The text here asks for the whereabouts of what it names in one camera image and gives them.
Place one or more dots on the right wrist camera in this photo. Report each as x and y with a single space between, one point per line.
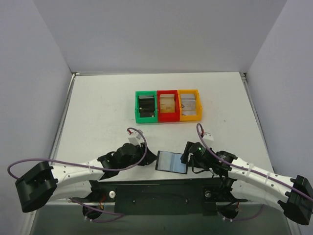
208 138

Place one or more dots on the green plastic bin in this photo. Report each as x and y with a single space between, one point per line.
138 119

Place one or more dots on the grey cards stack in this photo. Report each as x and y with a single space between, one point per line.
188 104

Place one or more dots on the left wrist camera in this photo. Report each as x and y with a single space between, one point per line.
135 138

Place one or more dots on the beige cards stack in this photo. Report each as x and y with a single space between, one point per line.
167 103

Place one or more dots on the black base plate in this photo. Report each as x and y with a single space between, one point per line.
164 197

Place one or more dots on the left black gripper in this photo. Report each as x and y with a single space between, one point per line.
148 158

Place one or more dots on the yellow plastic bin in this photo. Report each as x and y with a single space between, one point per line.
198 116

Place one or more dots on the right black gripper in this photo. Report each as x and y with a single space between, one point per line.
186 153

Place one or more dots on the black leather card holder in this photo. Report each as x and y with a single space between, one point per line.
170 162

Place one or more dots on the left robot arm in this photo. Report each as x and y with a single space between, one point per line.
45 182

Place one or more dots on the red plastic bin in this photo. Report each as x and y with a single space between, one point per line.
168 117

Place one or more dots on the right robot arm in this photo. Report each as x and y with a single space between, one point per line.
293 196

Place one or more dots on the black card holders stack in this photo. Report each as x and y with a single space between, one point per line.
146 105

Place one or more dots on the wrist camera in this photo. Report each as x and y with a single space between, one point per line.
135 138
208 138

